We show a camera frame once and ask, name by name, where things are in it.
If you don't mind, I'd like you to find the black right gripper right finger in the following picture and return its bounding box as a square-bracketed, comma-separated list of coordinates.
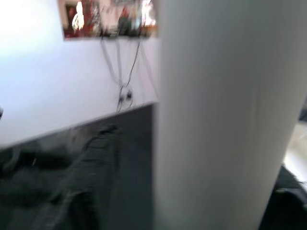
[262, 164, 307, 230]

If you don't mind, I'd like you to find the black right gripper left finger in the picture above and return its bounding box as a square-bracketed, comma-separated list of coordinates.
[38, 125, 123, 230]

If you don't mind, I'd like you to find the white plastic table leg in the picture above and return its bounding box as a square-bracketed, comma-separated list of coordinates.
[153, 0, 307, 230]

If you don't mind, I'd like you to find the black tablecloth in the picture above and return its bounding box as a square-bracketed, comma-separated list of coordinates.
[0, 102, 159, 230]

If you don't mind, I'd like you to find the black power adapter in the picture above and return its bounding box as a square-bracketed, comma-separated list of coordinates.
[119, 85, 134, 102]

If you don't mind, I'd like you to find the black router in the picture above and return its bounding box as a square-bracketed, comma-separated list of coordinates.
[100, 30, 152, 39]

